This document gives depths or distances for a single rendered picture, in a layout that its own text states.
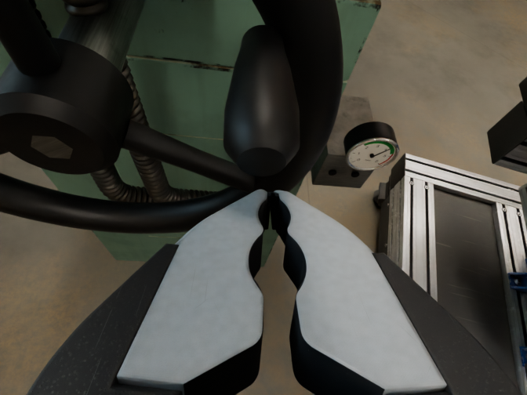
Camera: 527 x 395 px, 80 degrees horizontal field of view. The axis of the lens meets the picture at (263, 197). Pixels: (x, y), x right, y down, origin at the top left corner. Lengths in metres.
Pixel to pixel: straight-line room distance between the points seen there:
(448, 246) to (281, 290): 0.48
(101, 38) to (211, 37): 0.16
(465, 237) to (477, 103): 0.97
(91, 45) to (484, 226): 1.05
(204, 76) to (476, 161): 1.37
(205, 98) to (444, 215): 0.81
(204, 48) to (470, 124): 1.51
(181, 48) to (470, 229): 0.92
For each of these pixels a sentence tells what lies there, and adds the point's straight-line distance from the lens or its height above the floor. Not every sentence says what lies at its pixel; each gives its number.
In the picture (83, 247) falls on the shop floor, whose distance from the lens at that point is 1.08.
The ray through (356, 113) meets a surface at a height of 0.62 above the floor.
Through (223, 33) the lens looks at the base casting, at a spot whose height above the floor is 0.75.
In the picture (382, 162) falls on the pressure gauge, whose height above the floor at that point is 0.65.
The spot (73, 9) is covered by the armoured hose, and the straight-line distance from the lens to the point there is 0.24.
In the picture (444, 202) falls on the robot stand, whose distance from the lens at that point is 1.08.
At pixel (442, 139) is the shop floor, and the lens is 1.60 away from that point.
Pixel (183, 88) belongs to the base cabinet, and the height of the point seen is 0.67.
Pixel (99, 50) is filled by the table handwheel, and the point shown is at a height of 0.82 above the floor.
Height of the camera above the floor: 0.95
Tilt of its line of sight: 59 degrees down
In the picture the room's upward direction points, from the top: 16 degrees clockwise
